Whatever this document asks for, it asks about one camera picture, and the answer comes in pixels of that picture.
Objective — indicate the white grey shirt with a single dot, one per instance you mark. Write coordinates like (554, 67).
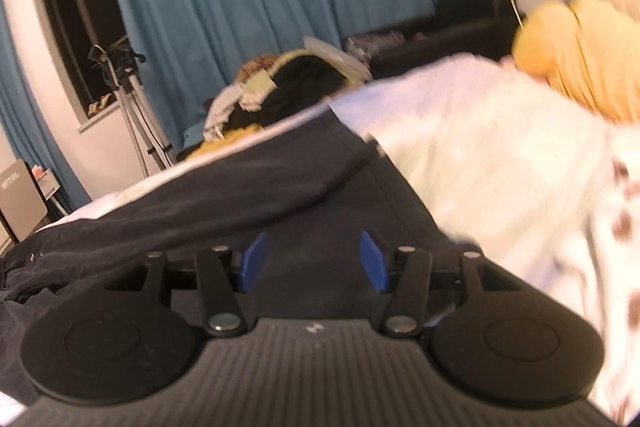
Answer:
(225, 107)

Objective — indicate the pastel fleece blanket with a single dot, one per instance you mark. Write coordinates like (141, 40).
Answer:
(475, 132)

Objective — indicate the tan patterned garment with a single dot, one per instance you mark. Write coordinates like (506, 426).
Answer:
(257, 67)

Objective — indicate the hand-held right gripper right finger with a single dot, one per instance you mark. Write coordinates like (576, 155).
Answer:
(374, 262)

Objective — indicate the narrow blue curtain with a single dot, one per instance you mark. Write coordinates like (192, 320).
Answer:
(30, 122)

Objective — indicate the white vanity desk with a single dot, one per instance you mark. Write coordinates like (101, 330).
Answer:
(47, 184)

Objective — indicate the black fleece pants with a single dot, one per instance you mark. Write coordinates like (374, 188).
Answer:
(300, 87)

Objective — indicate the beige chair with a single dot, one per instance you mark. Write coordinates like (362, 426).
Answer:
(20, 197)

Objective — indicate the yellow plush toy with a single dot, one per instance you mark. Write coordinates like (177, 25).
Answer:
(590, 57)

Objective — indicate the yellow cloth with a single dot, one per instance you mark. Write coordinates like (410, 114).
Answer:
(235, 137)

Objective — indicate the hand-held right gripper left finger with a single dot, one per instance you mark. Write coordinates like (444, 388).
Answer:
(252, 262)

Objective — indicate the dark window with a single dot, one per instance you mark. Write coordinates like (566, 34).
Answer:
(75, 7)

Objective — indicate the black nightstand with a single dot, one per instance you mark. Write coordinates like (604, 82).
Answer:
(450, 27)

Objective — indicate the camera tripod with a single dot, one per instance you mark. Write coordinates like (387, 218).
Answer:
(125, 97)

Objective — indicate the beige cloth on windowsill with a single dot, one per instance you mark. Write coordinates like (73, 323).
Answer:
(99, 104)

